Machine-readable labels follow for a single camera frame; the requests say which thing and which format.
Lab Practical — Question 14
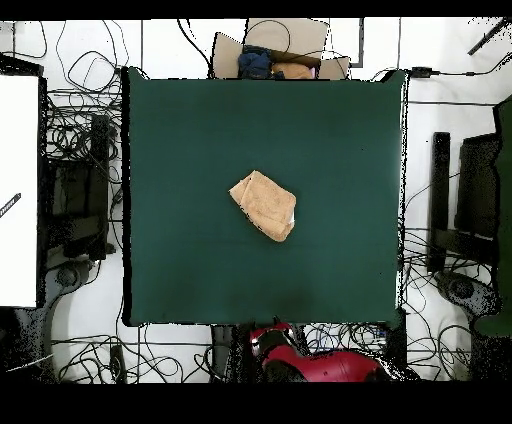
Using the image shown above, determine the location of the tan terry towel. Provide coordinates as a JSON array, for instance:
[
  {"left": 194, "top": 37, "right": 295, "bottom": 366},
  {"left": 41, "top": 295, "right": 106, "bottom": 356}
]
[{"left": 228, "top": 169, "right": 298, "bottom": 244}]

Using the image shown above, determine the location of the orange cloth item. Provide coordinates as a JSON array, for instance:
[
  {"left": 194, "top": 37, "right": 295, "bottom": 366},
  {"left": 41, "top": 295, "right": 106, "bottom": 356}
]
[{"left": 271, "top": 61, "right": 315, "bottom": 80}]

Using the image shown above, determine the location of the black power strip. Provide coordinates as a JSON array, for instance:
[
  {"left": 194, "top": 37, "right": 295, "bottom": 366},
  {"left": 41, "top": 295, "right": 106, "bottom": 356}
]
[{"left": 109, "top": 344, "right": 127, "bottom": 383}]

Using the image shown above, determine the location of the black upright bar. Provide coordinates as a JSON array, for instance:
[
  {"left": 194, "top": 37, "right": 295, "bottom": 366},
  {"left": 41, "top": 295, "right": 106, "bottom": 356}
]
[{"left": 426, "top": 131, "right": 452, "bottom": 275}]

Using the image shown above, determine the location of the dark green table cloth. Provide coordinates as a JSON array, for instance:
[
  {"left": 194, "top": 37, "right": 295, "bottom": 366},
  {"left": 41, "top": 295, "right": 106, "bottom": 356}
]
[{"left": 121, "top": 66, "right": 407, "bottom": 327}]

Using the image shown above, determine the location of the green cloth drape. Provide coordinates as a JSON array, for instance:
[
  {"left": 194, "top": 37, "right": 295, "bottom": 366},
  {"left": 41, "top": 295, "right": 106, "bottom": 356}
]
[{"left": 473, "top": 93, "right": 512, "bottom": 337}]

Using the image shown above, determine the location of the dark blue garment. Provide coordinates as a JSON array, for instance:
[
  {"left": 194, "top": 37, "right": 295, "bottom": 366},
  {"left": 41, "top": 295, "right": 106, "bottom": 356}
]
[{"left": 237, "top": 44, "right": 275, "bottom": 80}]

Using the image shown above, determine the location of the brown cardboard box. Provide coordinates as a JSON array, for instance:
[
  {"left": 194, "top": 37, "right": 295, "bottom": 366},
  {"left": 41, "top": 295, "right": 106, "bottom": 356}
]
[{"left": 209, "top": 17, "right": 352, "bottom": 81}]

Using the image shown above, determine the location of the white board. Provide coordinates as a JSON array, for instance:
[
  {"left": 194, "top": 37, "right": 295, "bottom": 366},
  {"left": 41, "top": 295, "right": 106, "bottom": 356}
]
[{"left": 0, "top": 74, "right": 40, "bottom": 309}]

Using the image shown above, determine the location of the dark slim rod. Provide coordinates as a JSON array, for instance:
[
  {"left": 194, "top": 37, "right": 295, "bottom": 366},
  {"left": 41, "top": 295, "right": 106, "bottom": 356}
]
[{"left": 466, "top": 17, "right": 511, "bottom": 56}]

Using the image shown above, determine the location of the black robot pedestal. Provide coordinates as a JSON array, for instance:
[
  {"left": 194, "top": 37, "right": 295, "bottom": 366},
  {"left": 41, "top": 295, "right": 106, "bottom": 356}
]
[{"left": 210, "top": 323, "right": 265, "bottom": 383}]

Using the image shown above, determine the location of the black cable tangle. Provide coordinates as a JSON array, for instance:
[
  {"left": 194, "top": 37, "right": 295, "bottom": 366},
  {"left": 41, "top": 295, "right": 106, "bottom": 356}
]
[
  {"left": 43, "top": 19, "right": 131, "bottom": 161},
  {"left": 399, "top": 227, "right": 481, "bottom": 381},
  {"left": 51, "top": 323, "right": 213, "bottom": 383}
]

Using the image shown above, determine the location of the black stand frame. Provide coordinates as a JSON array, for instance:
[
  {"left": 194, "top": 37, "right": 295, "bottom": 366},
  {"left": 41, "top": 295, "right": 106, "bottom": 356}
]
[{"left": 41, "top": 113, "right": 117, "bottom": 261}]

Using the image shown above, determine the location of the grey angled frame bar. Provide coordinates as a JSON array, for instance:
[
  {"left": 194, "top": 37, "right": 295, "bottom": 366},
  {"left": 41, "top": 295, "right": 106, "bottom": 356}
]
[{"left": 347, "top": 17, "right": 366, "bottom": 68}]

